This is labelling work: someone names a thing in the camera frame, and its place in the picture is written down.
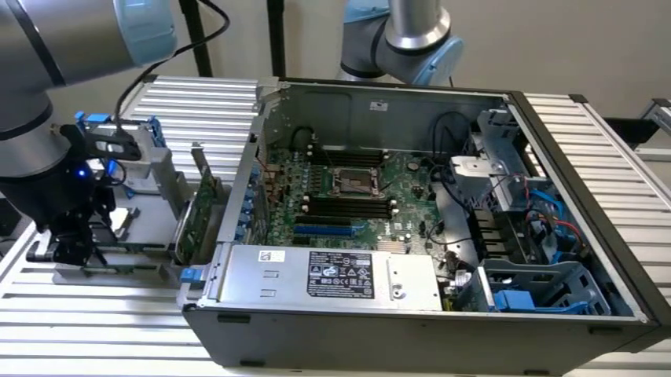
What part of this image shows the black bracket plate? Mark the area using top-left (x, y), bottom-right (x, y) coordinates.
top-left (600, 116), bottom-right (657, 151)

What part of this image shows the disk in blue carrier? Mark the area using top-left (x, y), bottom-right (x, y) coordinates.
top-left (74, 111), bottom-right (171, 194)

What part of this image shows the green graphics card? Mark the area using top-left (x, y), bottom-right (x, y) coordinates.
top-left (173, 142), bottom-right (228, 265)

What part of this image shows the blue wire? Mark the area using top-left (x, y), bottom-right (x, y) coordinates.
top-left (526, 187), bottom-right (565, 269)

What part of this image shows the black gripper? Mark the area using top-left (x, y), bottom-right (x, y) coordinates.
top-left (0, 167), bottom-right (117, 269)

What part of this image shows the black power supply label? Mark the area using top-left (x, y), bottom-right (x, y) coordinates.
top-left (306, 251), bottom-right (374, 300)

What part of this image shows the black stand pole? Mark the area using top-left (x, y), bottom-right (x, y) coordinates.
top-left (177, 0), bottom-right (213, 78)
top-left (266, 0), bottom-right (286, 78)

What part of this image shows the black open PC case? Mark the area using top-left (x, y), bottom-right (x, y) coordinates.
top-left (177, 76), bottom-right (671, 368)

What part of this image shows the metal disk bay cage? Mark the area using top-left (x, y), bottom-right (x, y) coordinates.
top-left (448, 108), bottom-right (552, 214)

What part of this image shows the silver CPU chip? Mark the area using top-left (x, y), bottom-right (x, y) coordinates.
top-left (110, 207), bottom-right (142, 230)

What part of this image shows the red wire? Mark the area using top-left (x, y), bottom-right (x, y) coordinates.
top-left (542, 220), bottom-right (589, 253)

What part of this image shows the green RAM stick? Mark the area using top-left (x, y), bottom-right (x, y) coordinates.
top-left (110, 242), bottom-right (174, 253)
top-left (81, 263), bottom-right (158, 276)

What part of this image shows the green motherboard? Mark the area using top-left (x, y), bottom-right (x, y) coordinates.
top-left (254, 144), bottom-right (476, 261)

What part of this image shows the long black expansion slot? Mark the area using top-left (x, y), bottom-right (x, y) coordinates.
top-left (294, 215), bottom-right (353, 228)

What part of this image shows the thick black short wire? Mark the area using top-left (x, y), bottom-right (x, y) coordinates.
top-left (290, 125), bottom-right (316, 151)

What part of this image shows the long blue expansion slot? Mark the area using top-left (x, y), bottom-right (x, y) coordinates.
top-left (292, 224), bottom-right (353, 236)

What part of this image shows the silver power supply unit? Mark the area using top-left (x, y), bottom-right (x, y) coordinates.
top-left (206, 244), bottom-right (457, 313)

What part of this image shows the metal CPU socket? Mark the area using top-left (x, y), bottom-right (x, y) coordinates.
top-left (325, 166), bottom-right (382, 196)

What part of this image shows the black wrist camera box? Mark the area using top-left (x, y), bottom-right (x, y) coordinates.
top-left (59, 124), bottom-right (143, 163)

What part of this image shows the black camera cable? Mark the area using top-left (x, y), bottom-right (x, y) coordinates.
top-left (113, 0), bottom-right (232, 137)

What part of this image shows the black looped wire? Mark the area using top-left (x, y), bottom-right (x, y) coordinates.
top-left (430, 111), bottom-right (476, 159)

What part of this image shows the grey parts rack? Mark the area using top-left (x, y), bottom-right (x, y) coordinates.
top-left (50, 144), bottom-right (232, 287)

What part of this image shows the aluminium profile frame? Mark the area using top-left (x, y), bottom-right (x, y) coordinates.
top-left (634, 97), bottom-right (671, 162)

